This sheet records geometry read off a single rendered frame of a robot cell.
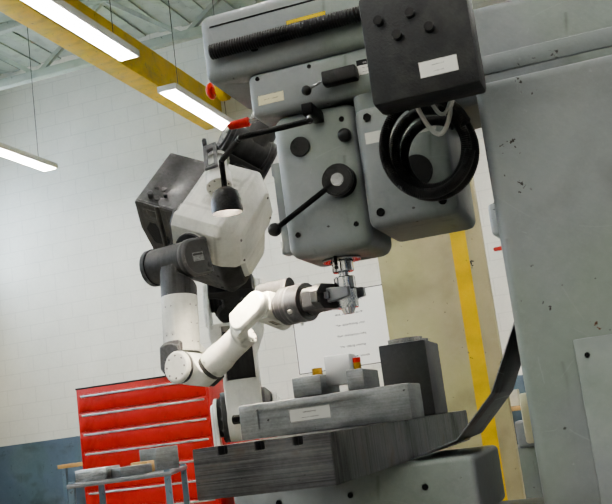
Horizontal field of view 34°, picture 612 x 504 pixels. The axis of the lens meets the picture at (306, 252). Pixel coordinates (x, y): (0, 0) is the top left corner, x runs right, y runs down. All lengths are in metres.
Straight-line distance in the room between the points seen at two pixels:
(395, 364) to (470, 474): 0.64
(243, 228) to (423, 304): 1.47
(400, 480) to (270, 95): 0.86
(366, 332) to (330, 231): 9.41
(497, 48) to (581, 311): 0.58
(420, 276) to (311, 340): 7.82
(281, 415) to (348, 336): 9.55
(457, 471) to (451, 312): 1.97
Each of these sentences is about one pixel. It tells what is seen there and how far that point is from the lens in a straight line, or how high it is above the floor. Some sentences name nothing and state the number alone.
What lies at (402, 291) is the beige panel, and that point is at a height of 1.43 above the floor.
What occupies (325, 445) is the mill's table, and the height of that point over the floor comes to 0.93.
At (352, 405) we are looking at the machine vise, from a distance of 1.96.
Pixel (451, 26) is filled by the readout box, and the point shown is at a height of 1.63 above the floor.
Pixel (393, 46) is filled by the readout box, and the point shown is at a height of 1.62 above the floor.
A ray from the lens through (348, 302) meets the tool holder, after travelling 2.14.
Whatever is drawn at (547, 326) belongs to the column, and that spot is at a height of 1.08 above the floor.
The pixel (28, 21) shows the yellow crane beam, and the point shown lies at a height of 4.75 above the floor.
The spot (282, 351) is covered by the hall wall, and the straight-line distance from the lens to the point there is 11.78.
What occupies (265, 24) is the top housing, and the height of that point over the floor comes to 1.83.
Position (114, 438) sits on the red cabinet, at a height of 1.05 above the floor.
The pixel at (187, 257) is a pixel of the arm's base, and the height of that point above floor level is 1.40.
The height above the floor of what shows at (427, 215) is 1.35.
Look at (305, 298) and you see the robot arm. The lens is 2.18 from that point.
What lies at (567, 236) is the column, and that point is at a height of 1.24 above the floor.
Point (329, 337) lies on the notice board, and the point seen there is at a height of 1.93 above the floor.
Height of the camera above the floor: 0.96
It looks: 10 degrees up
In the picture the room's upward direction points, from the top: 7 degrees counter-clockwise
